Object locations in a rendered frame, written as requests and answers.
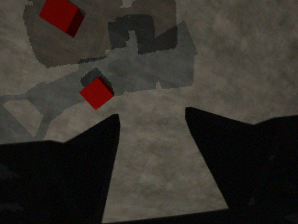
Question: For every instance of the dark red cube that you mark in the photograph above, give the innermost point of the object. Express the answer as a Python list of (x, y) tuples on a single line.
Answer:
[(97, 93), (64, 15)]

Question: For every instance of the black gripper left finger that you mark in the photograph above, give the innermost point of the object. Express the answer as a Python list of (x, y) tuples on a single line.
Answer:
[(80, 168)]

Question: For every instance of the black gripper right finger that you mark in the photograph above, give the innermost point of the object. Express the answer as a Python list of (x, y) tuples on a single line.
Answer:
[(239, 155)]

